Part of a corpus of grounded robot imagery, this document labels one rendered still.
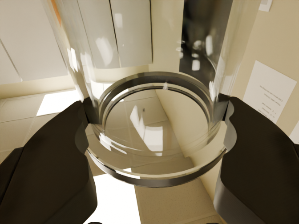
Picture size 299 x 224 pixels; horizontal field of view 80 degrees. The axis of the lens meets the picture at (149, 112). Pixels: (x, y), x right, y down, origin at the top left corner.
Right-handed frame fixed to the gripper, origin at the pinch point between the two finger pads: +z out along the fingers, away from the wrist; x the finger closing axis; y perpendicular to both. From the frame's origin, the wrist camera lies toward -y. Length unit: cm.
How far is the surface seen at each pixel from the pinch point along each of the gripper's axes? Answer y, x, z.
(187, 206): 144, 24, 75
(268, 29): 7, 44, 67
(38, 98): 128, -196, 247
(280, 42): 10, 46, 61
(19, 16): 6, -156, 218
